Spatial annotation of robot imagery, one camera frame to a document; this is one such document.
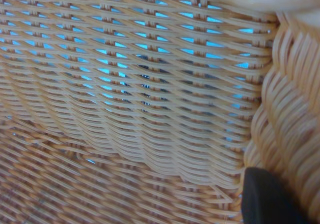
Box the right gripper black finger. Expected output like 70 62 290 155
240 166 305 224

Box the orange wicker basket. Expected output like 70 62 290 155
0 0 320 224

